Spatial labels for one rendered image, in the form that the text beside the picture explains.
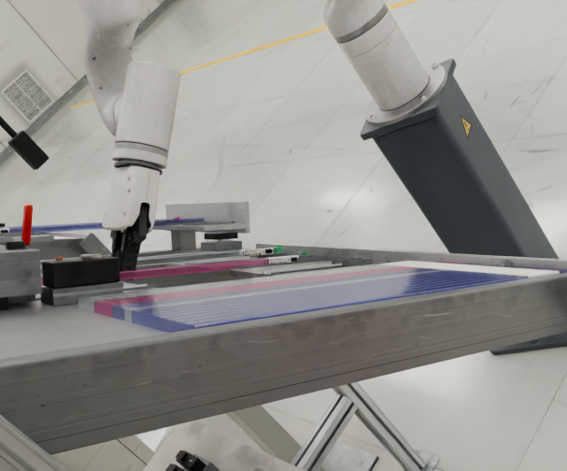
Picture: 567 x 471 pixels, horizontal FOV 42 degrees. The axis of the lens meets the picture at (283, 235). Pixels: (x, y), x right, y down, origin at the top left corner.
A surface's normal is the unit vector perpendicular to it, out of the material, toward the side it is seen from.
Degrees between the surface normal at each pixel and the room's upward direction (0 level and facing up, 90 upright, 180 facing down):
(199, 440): 0
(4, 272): 90
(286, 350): 90
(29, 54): 90
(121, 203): 34
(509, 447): 0
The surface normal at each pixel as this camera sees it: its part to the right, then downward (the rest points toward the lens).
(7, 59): 0.60, 0.02
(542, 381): -0.56, -0.70
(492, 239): -0.33, 0.68
